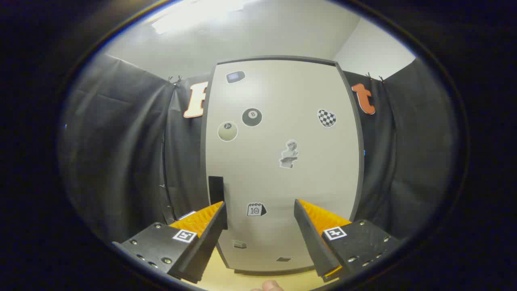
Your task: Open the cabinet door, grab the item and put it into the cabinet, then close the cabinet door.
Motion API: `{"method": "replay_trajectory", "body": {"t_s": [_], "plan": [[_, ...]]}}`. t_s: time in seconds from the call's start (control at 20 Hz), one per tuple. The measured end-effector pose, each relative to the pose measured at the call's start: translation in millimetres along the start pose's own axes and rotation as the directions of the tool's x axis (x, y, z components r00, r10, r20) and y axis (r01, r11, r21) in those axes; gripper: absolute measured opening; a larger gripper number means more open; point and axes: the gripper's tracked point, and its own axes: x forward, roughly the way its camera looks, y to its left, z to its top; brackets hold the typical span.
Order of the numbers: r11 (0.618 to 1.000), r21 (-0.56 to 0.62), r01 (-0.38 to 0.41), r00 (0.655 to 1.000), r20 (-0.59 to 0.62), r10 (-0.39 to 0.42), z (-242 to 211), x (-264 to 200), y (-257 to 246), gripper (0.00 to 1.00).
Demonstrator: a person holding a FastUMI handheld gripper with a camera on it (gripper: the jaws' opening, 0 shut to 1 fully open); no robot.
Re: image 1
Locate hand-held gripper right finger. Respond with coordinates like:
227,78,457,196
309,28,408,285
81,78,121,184
294,199,401,283

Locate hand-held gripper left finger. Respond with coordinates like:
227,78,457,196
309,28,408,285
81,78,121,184
111,201,228,284

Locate white cabinet door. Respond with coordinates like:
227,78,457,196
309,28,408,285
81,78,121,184
205,60,361,272

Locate black door handle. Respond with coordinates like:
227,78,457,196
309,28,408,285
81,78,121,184
208,176,225,206

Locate black backdrop cloth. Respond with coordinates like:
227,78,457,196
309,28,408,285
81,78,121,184
61,55,461,243

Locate dark grey cabinet body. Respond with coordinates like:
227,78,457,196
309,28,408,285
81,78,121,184
200,55,365,275

